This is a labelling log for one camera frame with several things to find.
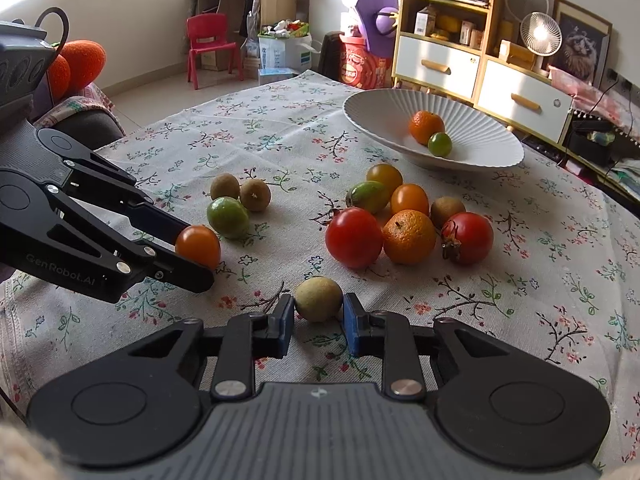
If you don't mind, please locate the black bag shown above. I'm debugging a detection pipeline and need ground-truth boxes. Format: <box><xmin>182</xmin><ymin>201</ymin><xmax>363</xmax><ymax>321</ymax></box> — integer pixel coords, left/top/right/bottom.
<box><xmin>569</xmin><ymin>117</ymin><xmax>622</xmax><ymax>167</ymax></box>

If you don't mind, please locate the white box with toys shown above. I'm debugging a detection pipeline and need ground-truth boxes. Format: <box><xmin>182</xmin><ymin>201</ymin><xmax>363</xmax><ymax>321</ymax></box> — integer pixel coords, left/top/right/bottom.
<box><xmin>257</xmin><ymin>19</ymin><xmax>322</xmax><ymax>74</ymax></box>

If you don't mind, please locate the brown cardboard box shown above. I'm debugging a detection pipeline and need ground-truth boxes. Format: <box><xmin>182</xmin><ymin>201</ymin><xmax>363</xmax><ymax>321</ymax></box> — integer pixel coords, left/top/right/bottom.
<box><xmin>498</xmin><ymin>39</ymin><xmax>536</xmax><ymax>66</ymax></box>

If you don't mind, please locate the pile of papers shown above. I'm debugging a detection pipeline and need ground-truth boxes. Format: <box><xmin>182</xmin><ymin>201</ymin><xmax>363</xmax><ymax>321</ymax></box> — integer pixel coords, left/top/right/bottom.
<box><xmin>602</xmin><ymin>157</ymin><xmax>640</xmax><ymax>198</ymax></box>

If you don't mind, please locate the pink patterned cloth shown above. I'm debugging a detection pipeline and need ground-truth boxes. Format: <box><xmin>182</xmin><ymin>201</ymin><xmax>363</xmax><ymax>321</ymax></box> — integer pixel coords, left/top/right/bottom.
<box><xmin>549</xmin><ymin>66</ymin><xmax>640</xmax><ymax>137</ymax></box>

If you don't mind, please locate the wall socket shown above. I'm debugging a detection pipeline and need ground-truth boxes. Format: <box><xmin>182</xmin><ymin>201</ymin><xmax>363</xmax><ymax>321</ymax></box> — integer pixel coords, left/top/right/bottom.
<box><xmin>607</xmin><ymin>69</ymin><xmax>637</xmax><ymax>94</ymax></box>

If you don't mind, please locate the green red fruit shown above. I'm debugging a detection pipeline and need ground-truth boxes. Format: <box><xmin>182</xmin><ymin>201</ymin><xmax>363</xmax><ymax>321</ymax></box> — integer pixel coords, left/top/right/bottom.
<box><xmin>345</xmin><ymin>180</ymin><xmax>391</xmax><ymax>215</ymax></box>

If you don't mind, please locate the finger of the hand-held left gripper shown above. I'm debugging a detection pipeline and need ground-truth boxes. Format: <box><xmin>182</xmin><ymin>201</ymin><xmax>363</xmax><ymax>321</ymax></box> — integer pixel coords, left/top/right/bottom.
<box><xmin>0</xmin><ymin>169</ymin><xmax>217</xmax><ymax>305</ymax></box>
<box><xmin>34</xmin><ymin>128</ymin><xmax>192</xmax><ymax>247</ymax></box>

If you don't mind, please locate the white cabinet drawer with sticker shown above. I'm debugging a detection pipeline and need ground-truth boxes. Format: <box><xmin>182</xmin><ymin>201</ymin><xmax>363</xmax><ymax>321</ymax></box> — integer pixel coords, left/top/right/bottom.
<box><xmin>477</xmin><ymin>59</ymin><xmax>574</xmax><ymax>144</ymax></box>

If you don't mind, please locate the black panel heater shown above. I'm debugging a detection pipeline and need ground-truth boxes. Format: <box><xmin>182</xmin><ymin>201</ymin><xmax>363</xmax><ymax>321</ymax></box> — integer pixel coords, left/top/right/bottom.
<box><xmin>319</xmin><ymin>32</ymin><xmax>347</xmax><ymax>79</ymax></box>

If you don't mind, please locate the red tomato with stem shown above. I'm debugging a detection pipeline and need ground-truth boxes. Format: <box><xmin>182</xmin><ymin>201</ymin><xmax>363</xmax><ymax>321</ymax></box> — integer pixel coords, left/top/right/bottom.
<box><xmin>441</xmin><ymin>212</ymin><xmax>495</xmax><ymax>266</ymax></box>

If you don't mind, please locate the orange plush cushion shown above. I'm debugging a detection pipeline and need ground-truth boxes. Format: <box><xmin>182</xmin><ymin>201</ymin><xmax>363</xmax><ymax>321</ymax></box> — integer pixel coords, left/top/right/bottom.
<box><xmin>47</xmin><ymin>38</ymin><xmax>107</xmax><ymax>101</ymax></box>

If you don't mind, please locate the red plastic chair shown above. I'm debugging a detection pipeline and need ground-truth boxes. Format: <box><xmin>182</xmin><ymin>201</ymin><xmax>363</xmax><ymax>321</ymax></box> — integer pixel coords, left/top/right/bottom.
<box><xmin>186</xmin><ymin>13</ymin><xmax>245</xmax><ymax>90</ymax></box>

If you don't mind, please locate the purple hat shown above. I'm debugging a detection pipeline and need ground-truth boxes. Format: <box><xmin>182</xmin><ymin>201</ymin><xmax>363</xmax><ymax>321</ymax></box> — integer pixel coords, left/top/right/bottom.
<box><xmin>355</xmin><ymin>0</ymin><xmax>401</xmax><ymax>61</ymax></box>

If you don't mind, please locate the red printed bucket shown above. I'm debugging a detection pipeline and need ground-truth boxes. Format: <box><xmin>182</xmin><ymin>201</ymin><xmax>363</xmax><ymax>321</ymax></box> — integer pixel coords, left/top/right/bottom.
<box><xmin>339</xmin><ymin>34</ymin><xmax>394</xmax><ymax>90</ymax></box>

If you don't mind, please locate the yellow orange cherry tomato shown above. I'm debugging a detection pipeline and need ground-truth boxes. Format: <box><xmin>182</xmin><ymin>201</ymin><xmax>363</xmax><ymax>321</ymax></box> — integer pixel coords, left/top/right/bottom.
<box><xmin>366</xmin><ymin>163</ymin><xmax>404</xmax><ymax>195</ymax></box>

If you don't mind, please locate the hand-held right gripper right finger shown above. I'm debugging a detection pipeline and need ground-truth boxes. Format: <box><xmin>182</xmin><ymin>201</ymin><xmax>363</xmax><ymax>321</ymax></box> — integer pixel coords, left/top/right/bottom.
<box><xmin>343</xmin><ymin>292</ymin><xmax>512</xmax><ymax>402</ymax></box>

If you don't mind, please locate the orange mandarin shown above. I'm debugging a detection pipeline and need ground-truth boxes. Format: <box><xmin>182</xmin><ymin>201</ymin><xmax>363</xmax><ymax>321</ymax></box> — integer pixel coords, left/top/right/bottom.
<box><xmin>382</xmin><ymin>209</ymin><xmax>437</xmax><ymax>266</ymax></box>
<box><xmin>409</xmin><ymin>111</ymin><xmax>446</xmax><ymax>146</ymax></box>

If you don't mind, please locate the large red tomato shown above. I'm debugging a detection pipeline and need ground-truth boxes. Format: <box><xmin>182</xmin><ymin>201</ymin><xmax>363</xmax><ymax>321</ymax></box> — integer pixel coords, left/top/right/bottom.
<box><xmin>325</xmin><ymin>207</ymin><xmax>385</xmax><ymax>269</ymax></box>

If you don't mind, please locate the small green lime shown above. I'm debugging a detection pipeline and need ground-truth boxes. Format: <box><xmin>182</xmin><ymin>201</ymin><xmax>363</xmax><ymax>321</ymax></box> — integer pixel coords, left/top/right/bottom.
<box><xmin>427</xmin><ymin>132</ymin><xmax>453</xmax><ymax>158</ymax></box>

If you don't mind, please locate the small blue white box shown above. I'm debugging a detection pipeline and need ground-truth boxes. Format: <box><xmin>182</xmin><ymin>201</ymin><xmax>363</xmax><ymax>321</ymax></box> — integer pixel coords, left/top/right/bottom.
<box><xmin>258</xmin><ymin>67</ymin><xmax>302</xmax><ymax>86</ymax></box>

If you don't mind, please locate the striped pink cloth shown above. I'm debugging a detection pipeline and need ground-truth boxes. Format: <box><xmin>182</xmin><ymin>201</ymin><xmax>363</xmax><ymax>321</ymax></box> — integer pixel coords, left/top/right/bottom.
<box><xmin>34</xmin><ymin>82</ymin><xmax>117</xmax><ymax>130</ymax></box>

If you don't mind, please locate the floral tablecloth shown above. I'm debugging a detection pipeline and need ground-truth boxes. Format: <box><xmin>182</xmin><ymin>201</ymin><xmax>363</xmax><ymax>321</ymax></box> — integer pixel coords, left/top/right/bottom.
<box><xmin>0</xmin><ymin>69</ymin><xmax>640</xmax><ymax>480</ymax></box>

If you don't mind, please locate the white desk fan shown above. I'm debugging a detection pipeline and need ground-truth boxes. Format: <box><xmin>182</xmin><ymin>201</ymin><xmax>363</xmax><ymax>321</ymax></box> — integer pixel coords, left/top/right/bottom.
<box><xmin>520</xmin><ymin>12</ymin><xmax>564</xmax><ymax>74</ymax></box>

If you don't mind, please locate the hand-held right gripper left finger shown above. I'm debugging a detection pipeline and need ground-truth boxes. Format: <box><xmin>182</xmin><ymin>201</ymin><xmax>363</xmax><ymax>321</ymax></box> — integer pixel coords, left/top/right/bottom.
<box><xmin>114</xmin><ymin>294</ymin><xmax>295</xmax><ymax>402</ymax></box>

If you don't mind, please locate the small milk carton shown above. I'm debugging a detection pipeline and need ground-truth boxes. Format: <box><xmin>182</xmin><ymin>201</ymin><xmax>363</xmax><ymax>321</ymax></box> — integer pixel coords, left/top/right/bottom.
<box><xmin>414</xmin><ymin>4</ymin><xmax>437</xmax><ymax>37</ymax></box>

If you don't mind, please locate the white ribbed bowl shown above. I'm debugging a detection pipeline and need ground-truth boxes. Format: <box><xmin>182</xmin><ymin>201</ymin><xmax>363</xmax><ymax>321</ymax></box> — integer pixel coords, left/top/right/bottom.
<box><xmin>343</xmin><ymin>88</ymin><xmax>524</xmax><ymax>171</ymax></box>

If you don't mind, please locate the framed cat picture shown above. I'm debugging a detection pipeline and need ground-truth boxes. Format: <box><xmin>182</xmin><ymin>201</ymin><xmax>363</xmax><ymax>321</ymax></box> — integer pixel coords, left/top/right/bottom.
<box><xmin>548</xmin><ymin>0</ymin><xmax>614</xmax><ymax>89</ymax></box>

